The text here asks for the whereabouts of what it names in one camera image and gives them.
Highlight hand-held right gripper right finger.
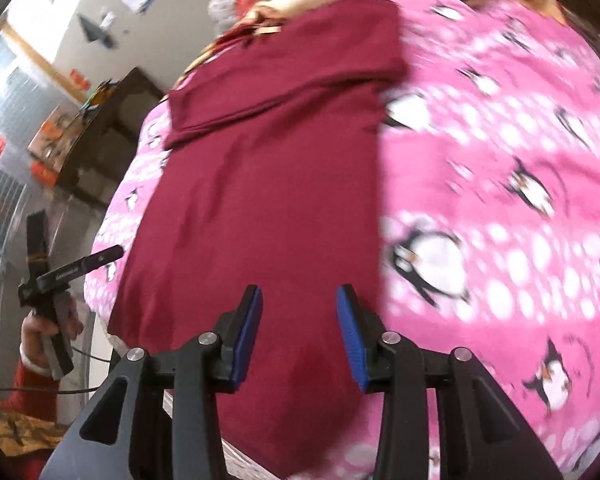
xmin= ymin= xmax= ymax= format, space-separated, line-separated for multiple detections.
xmin=336 ymin=284 xmax=564 ymax=480

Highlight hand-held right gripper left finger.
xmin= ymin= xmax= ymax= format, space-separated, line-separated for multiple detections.
xmin=40 ymin=284 xmax=265 ymax=480

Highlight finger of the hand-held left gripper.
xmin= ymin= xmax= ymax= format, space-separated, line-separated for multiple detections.
xmin=36 ymin=244 xmax=125 ymax=292

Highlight dark red garment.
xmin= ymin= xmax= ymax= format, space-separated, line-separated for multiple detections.
xmin=107 ymin=0 xmax=411 ymax=479

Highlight person's left forearm red sleeve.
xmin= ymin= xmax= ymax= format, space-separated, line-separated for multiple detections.
xmin=0 ymin=350 xmax=64 ymax=427

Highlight person's left hand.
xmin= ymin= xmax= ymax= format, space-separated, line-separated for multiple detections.
xmin=21 ymin=292 xmax=85 ymax=369

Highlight metal window grating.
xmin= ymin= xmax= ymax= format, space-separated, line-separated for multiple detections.
xmin=0 ymin=35 xmax=32 ymax=338

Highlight orange boxes on table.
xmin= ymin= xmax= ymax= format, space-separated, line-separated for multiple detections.
xmin=28 ymin=109 xmax=89 ymax=182

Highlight dark wooden table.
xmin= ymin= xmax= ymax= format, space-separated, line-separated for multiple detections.
xmin=27 ymin=66 xmax=169 ymax=207

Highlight yellow patterned cloth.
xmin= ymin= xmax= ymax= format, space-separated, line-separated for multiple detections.
xmin=0 ymin=402 xmax=64 ymax=462

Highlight pink penguin print blanket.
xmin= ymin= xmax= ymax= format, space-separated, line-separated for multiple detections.
xmin=82 ymin=0 xmax=600 ymax=480

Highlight orange floral blanket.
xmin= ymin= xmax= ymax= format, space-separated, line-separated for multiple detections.
xmin=172 ymin=0 xmax=577 ymax=92

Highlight black cable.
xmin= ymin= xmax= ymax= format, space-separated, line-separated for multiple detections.
xmin=0 ymin=344 xmax=117 ymax=394

